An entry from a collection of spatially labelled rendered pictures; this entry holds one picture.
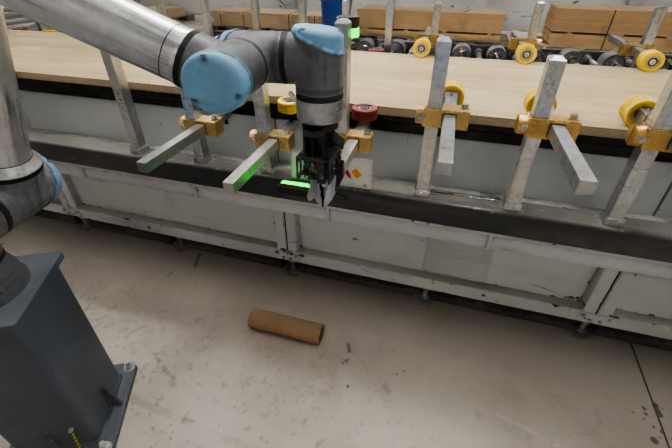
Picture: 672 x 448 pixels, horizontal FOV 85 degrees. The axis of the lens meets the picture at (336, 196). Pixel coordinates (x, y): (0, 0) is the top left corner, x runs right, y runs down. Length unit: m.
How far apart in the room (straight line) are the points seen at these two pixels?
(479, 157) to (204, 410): 1.26
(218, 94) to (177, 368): 1.24
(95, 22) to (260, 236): 1.31
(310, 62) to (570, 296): 1.39
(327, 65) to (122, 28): 0.31
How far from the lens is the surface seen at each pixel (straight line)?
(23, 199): 1.20
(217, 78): 0.57
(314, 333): 1.53
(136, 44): 0.62
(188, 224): 1.99
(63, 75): 1.88
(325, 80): 0.67
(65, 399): 1.39
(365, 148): 1.07
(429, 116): 1.01
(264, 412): 1.47
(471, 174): 1.33
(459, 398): 1.53
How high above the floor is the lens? 1.30
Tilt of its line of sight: 33 degrees down
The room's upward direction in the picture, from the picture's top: straight up
